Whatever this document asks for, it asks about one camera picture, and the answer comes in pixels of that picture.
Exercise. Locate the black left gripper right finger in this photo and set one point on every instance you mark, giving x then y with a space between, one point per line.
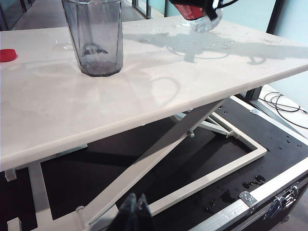
144 216

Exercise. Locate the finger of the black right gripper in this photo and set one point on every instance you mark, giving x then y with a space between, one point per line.
175 1
211 10

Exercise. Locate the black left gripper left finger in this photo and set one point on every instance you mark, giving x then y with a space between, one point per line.
128 214

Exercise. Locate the Nongfu Spring water bottle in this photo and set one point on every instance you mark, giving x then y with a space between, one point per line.
199 25

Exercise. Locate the grey transparent glass mug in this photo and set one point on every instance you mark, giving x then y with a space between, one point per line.
96 48

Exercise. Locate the red bottle cap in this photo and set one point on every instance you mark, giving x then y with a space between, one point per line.
8 55

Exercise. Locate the white folding lift table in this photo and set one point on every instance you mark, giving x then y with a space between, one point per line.
161 144

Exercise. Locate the chrome case latch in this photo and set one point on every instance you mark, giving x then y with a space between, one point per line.
284 199

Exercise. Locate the black aluminium-edged flight case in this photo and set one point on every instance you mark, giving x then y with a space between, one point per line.
276 154

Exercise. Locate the grey metal frame rail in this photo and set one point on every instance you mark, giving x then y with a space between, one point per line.
255 92

